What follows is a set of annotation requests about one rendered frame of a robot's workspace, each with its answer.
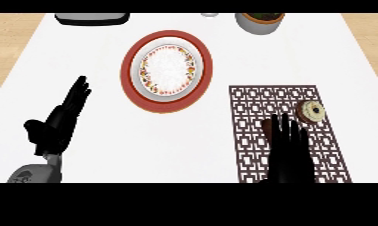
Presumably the red-rimmed white plate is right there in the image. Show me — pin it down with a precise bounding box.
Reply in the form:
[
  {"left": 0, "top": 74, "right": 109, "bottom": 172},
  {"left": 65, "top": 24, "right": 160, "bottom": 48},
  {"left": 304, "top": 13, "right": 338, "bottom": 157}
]
[{"left": 120, "top": 29, "right": 214, "bottom": 115}]

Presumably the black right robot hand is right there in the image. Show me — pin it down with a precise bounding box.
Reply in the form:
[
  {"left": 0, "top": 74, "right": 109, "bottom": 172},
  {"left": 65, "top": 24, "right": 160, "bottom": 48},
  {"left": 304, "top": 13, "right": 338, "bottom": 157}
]
[{"left": 258, "top": 112, "right": 316, "bottom": 184}]

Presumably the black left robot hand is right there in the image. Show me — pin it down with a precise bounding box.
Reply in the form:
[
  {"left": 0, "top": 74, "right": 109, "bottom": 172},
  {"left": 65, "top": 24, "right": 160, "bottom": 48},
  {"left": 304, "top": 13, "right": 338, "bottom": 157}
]
[{"left": 22, "top": 75, "right": 93, "bottom": 157}]

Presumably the grey plant pot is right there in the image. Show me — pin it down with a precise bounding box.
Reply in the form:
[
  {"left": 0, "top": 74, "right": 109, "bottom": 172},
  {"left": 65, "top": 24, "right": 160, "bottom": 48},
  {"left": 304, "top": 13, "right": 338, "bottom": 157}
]
[{"left": 233, "top": 12, "right": 287, "bottom": 36}]

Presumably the brown sweet potato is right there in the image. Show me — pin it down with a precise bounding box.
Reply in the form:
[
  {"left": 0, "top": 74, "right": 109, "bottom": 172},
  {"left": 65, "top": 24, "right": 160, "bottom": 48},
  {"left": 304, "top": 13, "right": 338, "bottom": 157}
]
[{"left": 260, "top": 118, "right": 275, "bottom": 147}]

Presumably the black and grey appliance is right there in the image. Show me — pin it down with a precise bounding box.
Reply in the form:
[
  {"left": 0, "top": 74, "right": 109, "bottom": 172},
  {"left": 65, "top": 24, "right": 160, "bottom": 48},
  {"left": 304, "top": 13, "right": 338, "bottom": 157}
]
[{"left": 53, "top": 12, "right": 131, "bottom": 26}]

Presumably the cream-topped brown cupcake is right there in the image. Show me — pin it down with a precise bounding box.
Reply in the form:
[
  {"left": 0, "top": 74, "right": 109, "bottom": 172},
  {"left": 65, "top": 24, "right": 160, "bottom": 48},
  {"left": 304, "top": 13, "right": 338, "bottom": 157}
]
[{"left": 297, "top": 100, "right": 326, "bottom": 125}]

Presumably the brown lattice placemat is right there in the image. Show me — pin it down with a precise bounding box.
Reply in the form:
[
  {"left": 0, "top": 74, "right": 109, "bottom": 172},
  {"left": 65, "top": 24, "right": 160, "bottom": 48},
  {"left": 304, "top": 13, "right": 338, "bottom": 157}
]
[{"left": 227, "top": 84, "right": 354, "bottom": 184}]

